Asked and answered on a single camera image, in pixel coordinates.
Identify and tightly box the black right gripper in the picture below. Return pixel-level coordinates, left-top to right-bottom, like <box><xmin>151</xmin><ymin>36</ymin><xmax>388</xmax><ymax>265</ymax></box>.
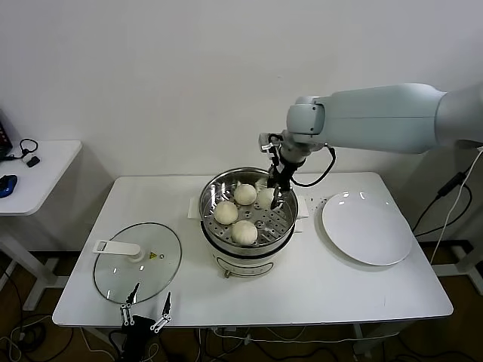
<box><xmin>266</xmin><ymin>160</ymin><xmax>294</xmax><ymax>211</ymax></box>

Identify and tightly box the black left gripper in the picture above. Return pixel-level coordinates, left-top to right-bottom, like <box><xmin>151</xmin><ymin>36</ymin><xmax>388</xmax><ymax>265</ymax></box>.
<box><xmin>119</xmin><ymin>281</ymin><xmax>174</xmax><ymax>336</ymax></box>

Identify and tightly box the white steamed baozi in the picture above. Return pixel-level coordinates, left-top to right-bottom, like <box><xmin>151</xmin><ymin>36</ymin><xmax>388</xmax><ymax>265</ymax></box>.
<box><xmin>230</xmin><ymin>219</ymin><xmax>259</xmax><ymax>245</ymax></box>
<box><xmin>233</xmin><ymin>183</ymin><xmax>257</xmax><ymax>207</ymax></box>
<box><xmin>256</xmin><ymin>187</ymin><xmax>276</xmax><ymax>209</ymax></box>
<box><xmin>214</xmin><ymin>201</ymin><xmax>239</xmax><ymax>225</ymax></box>

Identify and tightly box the stainless steel steamer basket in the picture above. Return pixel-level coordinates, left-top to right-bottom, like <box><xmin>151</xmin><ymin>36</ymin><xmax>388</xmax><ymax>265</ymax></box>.
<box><xmin>198</xmin><ymin>168</ymin><xmax>299</xmax><ymax>253</ymax></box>

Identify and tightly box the glass pot lid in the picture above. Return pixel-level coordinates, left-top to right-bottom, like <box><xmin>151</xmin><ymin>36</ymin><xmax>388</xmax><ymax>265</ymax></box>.
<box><xmin>93</xmin><ymin>222</ymin><xmax>183</xmax><ymax>305</ymax></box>

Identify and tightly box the white round plate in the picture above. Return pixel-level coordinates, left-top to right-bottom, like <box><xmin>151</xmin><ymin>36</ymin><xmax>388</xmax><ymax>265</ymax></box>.
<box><xmin>321</xmin><ymin>192</ymin><xmax>412</xmax><ymax>267</ymax></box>

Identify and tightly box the white side table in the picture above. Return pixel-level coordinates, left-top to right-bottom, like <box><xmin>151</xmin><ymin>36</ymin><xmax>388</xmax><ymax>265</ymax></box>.
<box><xmin>0</xmin><ymin>140</ymin><xmax>83</xmax><ymax>314</ymax></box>

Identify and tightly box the blue computer mouse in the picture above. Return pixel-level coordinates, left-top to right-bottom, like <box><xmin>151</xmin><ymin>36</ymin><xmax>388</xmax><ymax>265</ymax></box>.
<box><xmin>0</xmin><ymin>175</ymin><xmax>19</xmax><ymax>199</ymax></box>

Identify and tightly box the white desk with feet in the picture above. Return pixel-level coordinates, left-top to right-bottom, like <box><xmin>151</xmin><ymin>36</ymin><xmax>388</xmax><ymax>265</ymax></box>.
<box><xmin>432</xmin><ymin>244</ymin><xmax>483</xmax><ymax>297</ymax></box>

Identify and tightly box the black monitor red display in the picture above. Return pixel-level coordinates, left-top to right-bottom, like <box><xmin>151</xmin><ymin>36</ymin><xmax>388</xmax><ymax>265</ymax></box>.
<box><xmin>0</xmin><ymin>109</ymin><xmax>14</xmax><ymax>159</ymax></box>

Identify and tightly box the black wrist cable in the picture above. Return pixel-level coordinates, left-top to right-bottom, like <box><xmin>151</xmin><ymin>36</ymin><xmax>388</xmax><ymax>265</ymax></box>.
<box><xmin>291</xmin><ymin>144</ymin><xmax>337</xmax><ymax>188</ymax></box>

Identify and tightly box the black power adapter cable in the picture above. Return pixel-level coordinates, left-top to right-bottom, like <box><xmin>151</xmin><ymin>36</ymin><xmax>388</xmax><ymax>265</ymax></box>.
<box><xmin>410</xmin><ymin>165</ymin><xmax>475</xmax><ymax>237</ymax></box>

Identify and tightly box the white hanging cable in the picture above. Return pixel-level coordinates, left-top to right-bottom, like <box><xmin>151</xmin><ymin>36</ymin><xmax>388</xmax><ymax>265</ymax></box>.
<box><xmin>429</xmin><ymin>149</ymin><xmax>483</xmax><ymax>267</ymax></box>

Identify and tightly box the black earphone cable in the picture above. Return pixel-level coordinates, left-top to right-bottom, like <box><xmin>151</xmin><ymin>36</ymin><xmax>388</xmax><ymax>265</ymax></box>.
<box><xmin>2</xmin><ymin>139</ymin><xmax>41</xmax><ymax>163</ymax></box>

